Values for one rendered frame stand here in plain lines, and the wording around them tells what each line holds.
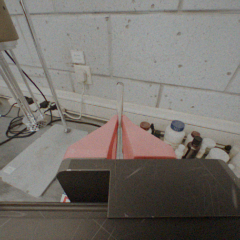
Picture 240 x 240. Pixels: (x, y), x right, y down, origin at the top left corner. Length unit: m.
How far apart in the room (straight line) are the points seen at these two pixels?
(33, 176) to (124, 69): 0.52
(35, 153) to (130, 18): 0.61
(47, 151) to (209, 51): 0.69
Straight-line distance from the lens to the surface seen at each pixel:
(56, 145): 0.60
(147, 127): 0.48
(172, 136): 0.50
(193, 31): 0.52
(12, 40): 0.40
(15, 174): 0.59
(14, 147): 0.71
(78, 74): 0.64
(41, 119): 0.47
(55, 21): 0.69
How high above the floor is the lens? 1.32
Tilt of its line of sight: 39 degrees down
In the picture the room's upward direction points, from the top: straight up
